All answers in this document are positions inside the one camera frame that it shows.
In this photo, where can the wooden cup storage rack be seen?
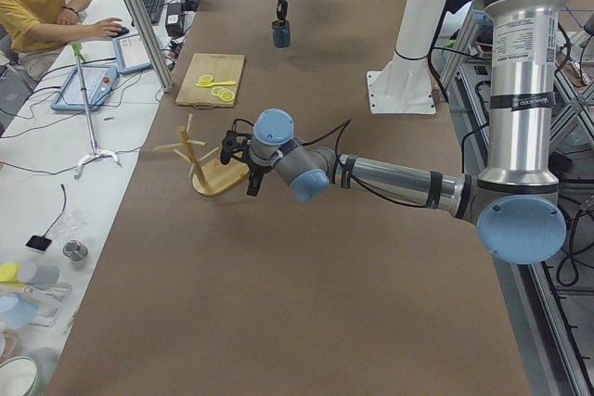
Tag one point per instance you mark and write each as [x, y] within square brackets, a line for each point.
[209, 176]

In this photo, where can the grey cup lying down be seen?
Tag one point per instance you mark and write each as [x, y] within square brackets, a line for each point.
[41, 276]

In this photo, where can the lemon slice front left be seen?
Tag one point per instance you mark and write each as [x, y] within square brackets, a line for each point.
[205, 80]

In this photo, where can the metal cylinder weight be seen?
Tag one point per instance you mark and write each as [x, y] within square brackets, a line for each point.
[76, 252]

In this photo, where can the blue mug yellow inside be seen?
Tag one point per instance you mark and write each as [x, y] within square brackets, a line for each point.
[281, 33]

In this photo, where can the lemon slice top right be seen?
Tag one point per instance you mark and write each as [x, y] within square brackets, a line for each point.
[231, 99]

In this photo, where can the lemon slice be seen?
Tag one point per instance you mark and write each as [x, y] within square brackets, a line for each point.
[231, 99]
[225, 94]
[216, 90]
[205, 80]

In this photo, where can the lemon slice lower right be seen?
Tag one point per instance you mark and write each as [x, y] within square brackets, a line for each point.
[216, 90]

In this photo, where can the black power adapter box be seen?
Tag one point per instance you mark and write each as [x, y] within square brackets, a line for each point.
[175, 19]

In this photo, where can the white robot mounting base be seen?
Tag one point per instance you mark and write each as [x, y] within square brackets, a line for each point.
[404, 85]

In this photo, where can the small black pad with cable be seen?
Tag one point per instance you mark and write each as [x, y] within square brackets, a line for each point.
[41, 242]

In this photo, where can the white green rimmed bowl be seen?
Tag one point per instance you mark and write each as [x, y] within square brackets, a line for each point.
[21, 376]

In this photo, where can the wooden cutting board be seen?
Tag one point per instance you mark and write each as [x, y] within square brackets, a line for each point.
[223, 67]

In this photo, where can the yellow plastic knife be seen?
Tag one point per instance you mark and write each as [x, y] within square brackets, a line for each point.
[213, 84]

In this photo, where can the yellow cup lying down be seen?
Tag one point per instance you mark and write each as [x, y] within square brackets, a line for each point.
[9, 272]

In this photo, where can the aluminium frame post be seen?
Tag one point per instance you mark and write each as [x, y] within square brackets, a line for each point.
[141, 18]

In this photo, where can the lemon slice middle right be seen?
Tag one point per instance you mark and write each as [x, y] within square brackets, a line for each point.
[225, 94]

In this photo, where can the blue teach pendant tablet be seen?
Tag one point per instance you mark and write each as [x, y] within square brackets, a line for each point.
[99, 80]

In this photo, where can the person in yellow shirt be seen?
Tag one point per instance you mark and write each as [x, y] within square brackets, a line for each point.
[39, 29]

